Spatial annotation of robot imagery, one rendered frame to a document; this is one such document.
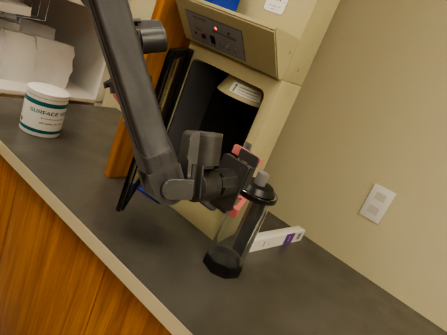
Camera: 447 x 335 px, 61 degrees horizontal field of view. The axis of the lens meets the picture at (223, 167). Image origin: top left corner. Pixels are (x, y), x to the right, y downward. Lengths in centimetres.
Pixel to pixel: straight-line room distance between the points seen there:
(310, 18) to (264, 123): 26
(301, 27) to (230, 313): 66
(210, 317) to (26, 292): 67
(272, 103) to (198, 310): 50
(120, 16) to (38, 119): 80
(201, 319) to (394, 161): 78
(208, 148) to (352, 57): 80
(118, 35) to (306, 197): 96
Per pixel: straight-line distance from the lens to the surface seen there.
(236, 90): 103
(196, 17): 102
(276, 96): 95
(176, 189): 63
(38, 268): 125
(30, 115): 137
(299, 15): 96
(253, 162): 75
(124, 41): 61
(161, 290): 84
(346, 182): 133
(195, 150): 66
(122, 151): 119
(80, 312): 111
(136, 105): 61
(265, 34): 87
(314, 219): 138
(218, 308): 86
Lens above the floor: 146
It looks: 18 degrees down
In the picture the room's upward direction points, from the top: 22 degrees clockwise
